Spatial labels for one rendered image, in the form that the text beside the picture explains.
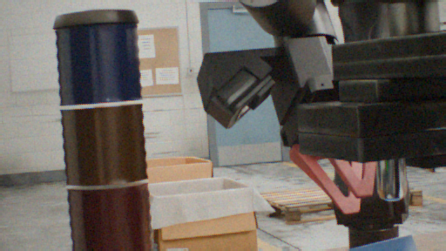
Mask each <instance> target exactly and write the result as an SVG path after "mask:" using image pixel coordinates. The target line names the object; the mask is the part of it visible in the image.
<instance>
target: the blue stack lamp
mask: <svg viewBox="0 0 446 251"><path fill-rule="evenodd" d="M137 29H138V26H137V25H136V24H104V25H91V26H82V27H74V28H68V29H62V30H58V31H54V33H55V36H56V43H55V45H56V47H57V52H56V59H57V72H58V79H57V83H58V86H59V90H58V95H59V97H60V104H59V106H69V105H92V104H103V103H112V102H121V101H138V100H143V99H142V97H141V89H142V86H141V82H140V79H141V72H140V70H139V67H140V60H139V45H138V43H139V34H138V33H137Z"/></svg>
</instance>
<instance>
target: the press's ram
mask: <svg viewBox="0 0 446 251"><path fill-rule="evenodd" d="M439 1H442V0H378V2H379V3H385V4H387V5H388V13H389V36H390V37H387V38H383V39H381V38H377V39H372V40H368V41H357V42H352V43H346V44H332V45H331V49H332V66H333V80H340V81H339V83H338V85H339V96H340V101H338V102H317V103H311V104H301V105H297V106H296V110H297V121H298V131H299V144H300V154H307V155H312V156H317V157H322V158H330V159H339V160H344V161H348V162H351V161H353V162H357V163H367V162H374V161H375V163H376V175H377V192H378V193H379V195H380V198H382V199H383V200H386V201H397V200H400V199H402V198H403V197H405V195H406V193H407V186H408V180H407V167H406V166H408V167H418V168H422V169H423V170H424V172H427V173H441V172H446V31H441V26H440V17H439V4H438V2H439Z"/></svg>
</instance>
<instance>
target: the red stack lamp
mask: <svg viewBox="0 0 446 251"><path fill-rule="evenodd" d="M148 185H149V180H140V181H135V182H131V183H126V184H114V185H106V186H95V187H86V186H71V185H68V186H66V187H65V189H66V191H67V198H66V200H67V202H68V205H69V207H68V214H69V216H70V220H69V225H70V228H71V234H70V237H71V240H72V244H71V250H72V251H153V238H152V215H151V212H150V211H151V206H152V205H151V202H150V201H149V198H150V191H149V189H148Z"/></svg>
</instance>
